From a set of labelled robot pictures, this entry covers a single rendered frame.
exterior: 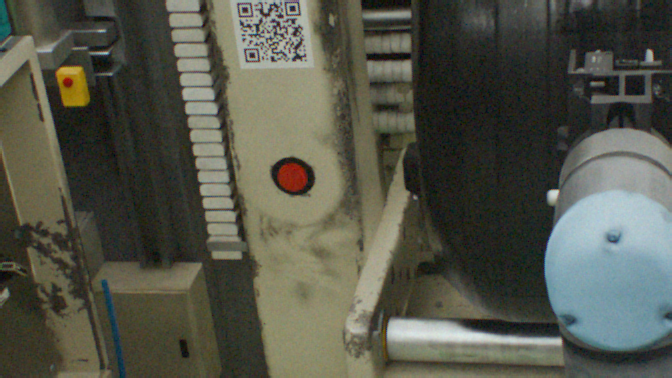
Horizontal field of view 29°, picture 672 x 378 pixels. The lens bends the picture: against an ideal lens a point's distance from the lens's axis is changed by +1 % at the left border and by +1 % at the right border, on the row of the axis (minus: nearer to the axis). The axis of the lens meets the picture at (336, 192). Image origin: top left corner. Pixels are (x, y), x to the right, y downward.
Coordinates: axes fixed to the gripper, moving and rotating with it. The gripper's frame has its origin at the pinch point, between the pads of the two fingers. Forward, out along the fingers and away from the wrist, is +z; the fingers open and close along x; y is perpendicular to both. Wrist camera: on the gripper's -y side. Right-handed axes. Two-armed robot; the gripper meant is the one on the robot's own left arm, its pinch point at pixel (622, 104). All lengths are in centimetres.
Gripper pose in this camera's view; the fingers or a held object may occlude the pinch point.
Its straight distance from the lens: 103.6
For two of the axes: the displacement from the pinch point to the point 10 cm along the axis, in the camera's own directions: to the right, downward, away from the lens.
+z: 2.0, -4.0, 8.9
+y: -0.8, -9.2, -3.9
